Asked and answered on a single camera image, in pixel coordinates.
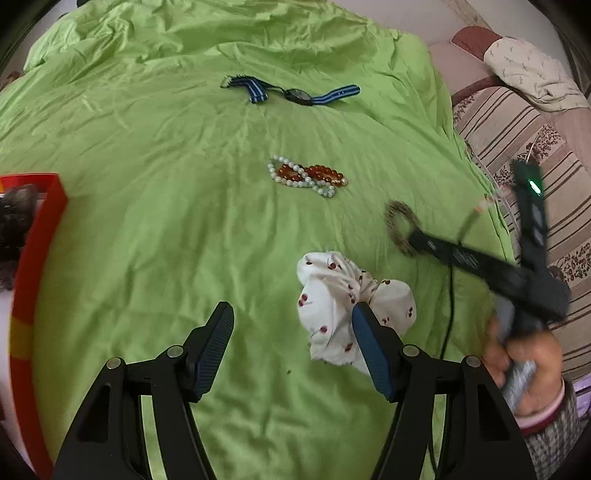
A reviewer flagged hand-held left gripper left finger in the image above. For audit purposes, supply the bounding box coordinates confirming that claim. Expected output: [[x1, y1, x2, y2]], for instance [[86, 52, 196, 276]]
[[52, 301, 235, 480]]

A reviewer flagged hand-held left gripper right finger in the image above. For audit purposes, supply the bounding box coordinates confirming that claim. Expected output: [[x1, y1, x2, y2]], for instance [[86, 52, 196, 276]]
[[351, 304, 539, 480]]

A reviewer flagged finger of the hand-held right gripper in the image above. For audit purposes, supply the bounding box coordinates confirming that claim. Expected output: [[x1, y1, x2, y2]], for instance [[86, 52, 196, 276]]
[[409, 230, 491, 278]]

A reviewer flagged leopard print scrunchie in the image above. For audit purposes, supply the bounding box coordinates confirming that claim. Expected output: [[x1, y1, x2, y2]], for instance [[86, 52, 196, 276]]
[[385, 199, 423, 257]]

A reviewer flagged white cherry print scrunchie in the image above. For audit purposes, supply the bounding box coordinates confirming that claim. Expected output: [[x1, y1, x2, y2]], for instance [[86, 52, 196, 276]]
[[295, 250, 419, 374]]

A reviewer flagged red gift box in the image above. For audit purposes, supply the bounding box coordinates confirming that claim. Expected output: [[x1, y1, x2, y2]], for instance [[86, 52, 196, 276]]
[[0, 173, 70, 480]]

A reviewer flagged person's right hand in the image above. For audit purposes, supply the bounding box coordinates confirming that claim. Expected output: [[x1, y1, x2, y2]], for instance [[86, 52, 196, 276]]
[[482, 314, 566, 418]]

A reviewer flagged striped sofa cover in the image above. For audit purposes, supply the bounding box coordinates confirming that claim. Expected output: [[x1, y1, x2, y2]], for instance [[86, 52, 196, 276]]
[[450, 83, 591, 384]]

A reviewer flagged green bed sheet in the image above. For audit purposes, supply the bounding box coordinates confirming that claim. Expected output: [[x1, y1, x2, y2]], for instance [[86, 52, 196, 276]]
[[0, 0, 518, 480]]

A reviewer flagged white patterned cloth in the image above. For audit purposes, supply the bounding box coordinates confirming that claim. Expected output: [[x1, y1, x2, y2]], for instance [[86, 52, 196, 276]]
[[482, 36, 591, 112]]

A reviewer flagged reddish brown cushion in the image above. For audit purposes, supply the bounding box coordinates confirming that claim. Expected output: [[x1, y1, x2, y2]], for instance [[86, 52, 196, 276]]
[[450, 25, 513, 100]]

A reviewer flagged dark blurred bundle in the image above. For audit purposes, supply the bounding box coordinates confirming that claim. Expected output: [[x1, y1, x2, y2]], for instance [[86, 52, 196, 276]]
[[0, 185, 40, 291]]

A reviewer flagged black cable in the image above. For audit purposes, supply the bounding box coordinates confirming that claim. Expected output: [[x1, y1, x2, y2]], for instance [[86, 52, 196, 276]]
[[427, 194, 504, 480]]

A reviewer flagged pale green bead bracelet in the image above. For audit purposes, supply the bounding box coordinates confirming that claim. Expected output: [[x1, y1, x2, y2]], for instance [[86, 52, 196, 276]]
[[268, 155, 339, 199]]

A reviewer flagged amber bead bracelet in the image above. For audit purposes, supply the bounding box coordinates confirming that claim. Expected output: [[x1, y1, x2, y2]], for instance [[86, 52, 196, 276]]
[[277, 164, 349, 188]]

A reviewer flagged blue striped strap watch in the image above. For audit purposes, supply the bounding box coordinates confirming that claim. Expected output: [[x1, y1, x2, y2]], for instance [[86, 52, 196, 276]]
[[221, 74, 362, 108]]

